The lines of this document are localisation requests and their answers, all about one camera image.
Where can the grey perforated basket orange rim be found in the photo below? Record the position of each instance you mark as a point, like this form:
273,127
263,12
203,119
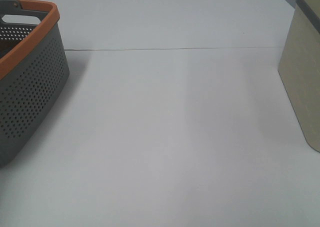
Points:
33,72

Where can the beige bin grey rim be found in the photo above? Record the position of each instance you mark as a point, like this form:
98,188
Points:
299,68

